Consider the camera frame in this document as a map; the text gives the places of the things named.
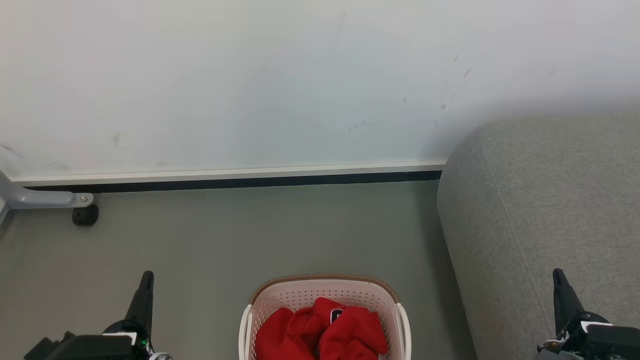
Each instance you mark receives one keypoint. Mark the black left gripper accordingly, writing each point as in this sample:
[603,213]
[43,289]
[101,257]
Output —
[95,347]

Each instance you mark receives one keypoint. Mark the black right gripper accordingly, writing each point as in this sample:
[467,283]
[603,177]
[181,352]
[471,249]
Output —
[600,345]

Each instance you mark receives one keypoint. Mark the red garment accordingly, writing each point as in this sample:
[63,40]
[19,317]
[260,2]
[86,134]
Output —
[350,335]

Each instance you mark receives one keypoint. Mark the grey fabric sofa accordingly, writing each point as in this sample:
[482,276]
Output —
[550,200]

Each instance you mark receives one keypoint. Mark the black caster wheel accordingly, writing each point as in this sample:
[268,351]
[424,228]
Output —
[85,216]

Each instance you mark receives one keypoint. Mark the white and black baseboard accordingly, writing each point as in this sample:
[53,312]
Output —
[225,177]

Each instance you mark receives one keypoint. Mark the white perforated laundry basket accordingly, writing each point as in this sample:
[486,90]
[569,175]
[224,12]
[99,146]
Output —
[300,295]

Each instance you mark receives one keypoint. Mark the grey metal frame leg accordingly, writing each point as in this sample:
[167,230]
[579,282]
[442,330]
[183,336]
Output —
[35,198]

